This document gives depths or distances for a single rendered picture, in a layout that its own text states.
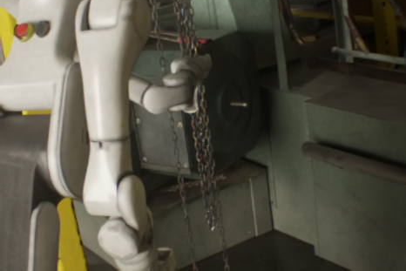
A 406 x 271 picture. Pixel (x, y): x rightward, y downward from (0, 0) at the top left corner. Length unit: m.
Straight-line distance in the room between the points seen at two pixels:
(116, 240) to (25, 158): 0.25
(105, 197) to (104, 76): 0.18
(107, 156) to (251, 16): 1.88
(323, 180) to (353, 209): 0.16
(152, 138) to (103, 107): 1.35
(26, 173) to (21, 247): 0.13
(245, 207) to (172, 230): 0.33
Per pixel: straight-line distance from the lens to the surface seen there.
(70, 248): 2.35
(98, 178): 1.11
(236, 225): 2.84
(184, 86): 1.80
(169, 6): 3.34
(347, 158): 2.27
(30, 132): 1.30
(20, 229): 1.27
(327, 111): 2.41
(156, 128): 2.40
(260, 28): 2.92
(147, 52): 2.42
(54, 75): 1.30
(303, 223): 2.79
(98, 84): 1.09
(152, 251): 1.18
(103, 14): 1.12
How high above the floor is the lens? 1.30
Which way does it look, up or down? 16 degrees down
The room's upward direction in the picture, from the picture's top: 8 degrees counter-clockwise
